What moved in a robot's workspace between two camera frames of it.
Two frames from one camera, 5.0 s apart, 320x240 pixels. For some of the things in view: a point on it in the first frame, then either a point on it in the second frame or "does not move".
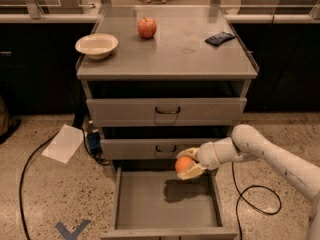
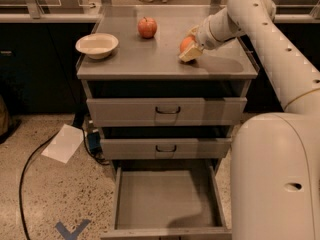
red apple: [147, 28] does not move
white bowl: [97, 46] does not move
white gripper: [207, 155] → [204, 37]
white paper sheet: [65, 144] does not move
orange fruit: [183, 164] → [186, 41]
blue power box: [94, 142] does not move
